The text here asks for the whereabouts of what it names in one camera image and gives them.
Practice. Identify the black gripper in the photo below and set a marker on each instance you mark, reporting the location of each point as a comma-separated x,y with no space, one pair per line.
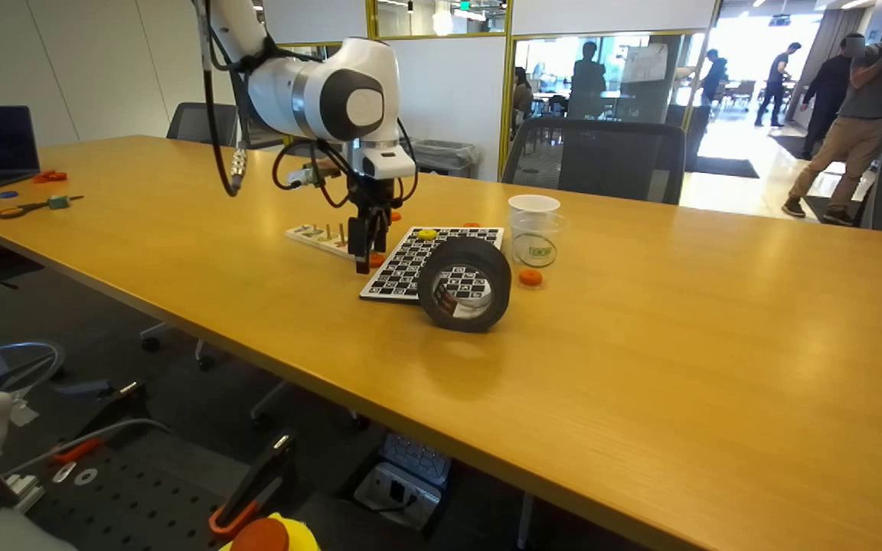
374,196

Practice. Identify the orange disc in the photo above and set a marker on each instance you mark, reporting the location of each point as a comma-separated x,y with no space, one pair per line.
531,277
374,265

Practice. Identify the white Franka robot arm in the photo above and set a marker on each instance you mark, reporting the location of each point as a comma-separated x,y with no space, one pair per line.
298,97

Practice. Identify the white paper cup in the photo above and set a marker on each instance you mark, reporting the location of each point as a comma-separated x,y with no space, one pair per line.
534,212

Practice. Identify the transparent plastic cup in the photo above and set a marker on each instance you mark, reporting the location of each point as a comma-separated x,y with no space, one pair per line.
534,252

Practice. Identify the black white marker calibration board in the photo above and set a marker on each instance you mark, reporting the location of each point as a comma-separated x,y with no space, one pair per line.
400,268

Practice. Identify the wooden number peg board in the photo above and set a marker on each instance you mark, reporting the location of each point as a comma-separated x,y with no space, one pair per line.
321,236

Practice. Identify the black tape roll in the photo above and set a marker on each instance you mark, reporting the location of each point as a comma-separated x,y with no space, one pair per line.
431,295

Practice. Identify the dark grey office chair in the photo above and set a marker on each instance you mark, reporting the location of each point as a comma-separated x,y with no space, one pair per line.
197,123

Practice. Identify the grey floor outlet box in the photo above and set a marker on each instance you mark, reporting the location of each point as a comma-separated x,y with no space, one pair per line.
400,484

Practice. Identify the person silhouette behind glass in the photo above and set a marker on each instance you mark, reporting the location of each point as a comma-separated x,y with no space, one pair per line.
590,80

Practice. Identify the yellow red emergency stop button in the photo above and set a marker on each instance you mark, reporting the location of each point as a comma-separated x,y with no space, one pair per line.
273,536

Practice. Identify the small red object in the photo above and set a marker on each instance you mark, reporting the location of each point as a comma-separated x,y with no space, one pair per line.
51,176

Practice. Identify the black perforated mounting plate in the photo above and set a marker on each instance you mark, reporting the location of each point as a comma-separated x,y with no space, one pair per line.
146,501

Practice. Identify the person in dark clothes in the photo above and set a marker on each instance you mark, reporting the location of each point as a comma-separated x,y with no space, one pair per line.
716,80

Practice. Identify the person in dark trousers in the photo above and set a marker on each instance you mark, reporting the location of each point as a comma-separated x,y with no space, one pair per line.
777,87

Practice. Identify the person grey shirt khaki trousers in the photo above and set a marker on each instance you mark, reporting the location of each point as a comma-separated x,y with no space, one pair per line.
855,110

